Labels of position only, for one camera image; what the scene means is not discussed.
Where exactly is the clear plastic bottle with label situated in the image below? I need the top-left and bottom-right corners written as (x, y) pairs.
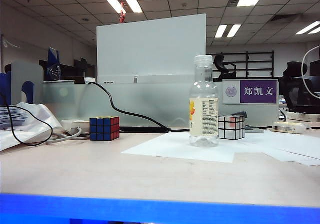
top-left (188, 54), bottom-right (220, 148)

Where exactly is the frosted glass desk partition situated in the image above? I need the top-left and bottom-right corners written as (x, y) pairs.
top-left (42, 80), bottom-right (280, 128)

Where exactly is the white paper sheet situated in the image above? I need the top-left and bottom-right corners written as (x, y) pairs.
top-left (232, 129), bottom-right (320, 166)
top-left (121, 131), bottom-right (236, 164)

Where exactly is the white board panel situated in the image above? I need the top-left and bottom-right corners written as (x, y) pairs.
top-left (96, 13), bottom-right (207, 84)

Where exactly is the colourful Rubik's cube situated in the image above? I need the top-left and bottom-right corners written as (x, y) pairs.
top-left (89, 116), bottom-right (121, 142)

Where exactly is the black high-back office chair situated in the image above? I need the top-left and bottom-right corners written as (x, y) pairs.
top-left (213, 54), bottom-right (237, 82)

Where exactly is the silver mirror cube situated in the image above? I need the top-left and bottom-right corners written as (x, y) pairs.
top-left (217, 114), bottom-right (246, 141)

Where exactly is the white power strip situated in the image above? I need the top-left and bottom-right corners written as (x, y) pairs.
top-left (60, 119), bottom-right (91, 135)

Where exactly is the red hanging ornament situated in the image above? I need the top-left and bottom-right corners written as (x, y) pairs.
top-left (119, 1), bottom-right (127, 24)

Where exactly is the purple and white name plate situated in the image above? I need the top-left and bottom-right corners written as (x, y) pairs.
top-left (221, 78), bottom-right (280, 105)

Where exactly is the blue edge strip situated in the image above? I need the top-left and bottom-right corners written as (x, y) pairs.
top-left (0, 193), bottom-right (320, 224)

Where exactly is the black shelf rack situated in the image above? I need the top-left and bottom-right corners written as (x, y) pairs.
top-left (206, 50), bottom-right (275, 79)

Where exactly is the blue crystal trophy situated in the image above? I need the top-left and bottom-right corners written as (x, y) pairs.
top-left (46, 47), bottom-right (62, 81)

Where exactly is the white plastic bag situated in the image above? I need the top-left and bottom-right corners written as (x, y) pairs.
top-left (0, 102), bottom-right (65, 152)

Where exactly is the small white labelled box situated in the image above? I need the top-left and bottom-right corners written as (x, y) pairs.
top-left (272, 121), bottom-right (307, 134)

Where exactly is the grey and blue file holder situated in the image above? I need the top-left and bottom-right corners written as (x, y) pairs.
top-left (0, 60), bottom-right (45, 106)

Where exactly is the black mesh office chair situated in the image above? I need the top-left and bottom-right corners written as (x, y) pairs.
top-left (278, 61), bottom-right (320, 114)

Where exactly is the stack of printed papers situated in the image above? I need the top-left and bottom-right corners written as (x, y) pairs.
top-left (0, 106), bottom-right (29, 130)

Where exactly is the thick black cable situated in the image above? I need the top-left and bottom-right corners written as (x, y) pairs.
top-left (87, 81), bottom-right (191, 133)

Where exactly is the white power strip cable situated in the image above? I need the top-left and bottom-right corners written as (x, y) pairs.
top-left (46, 126), bottom-right (90, 145)

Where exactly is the thin black cable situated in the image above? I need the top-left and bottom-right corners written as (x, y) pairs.
top-left (0, 91), bottom-right (54, 147)

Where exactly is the white cable loop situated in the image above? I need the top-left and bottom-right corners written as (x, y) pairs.
top-left (300, 45), bottom-right (320, 97)

